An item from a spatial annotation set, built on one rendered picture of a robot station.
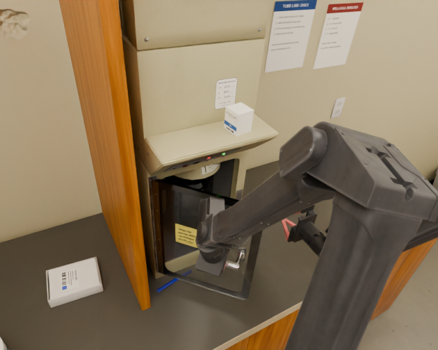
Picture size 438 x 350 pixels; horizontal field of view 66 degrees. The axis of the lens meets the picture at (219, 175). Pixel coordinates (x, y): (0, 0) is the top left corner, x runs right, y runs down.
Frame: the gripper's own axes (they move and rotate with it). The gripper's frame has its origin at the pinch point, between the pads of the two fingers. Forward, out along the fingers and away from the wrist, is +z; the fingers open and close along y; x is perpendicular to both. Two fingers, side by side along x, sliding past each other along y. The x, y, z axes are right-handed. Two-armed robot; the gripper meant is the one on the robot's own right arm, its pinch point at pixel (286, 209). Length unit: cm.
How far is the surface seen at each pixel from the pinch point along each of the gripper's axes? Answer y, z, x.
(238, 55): 47, 12, 17
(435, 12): 39, 57, -133
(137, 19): 57, 12, 41
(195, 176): 12.1, 14.0, 26.2
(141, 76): 45, 12, 41
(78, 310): -26, 11, 67
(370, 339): -121, -21, -76
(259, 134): 30.5, 2.2, 14.5
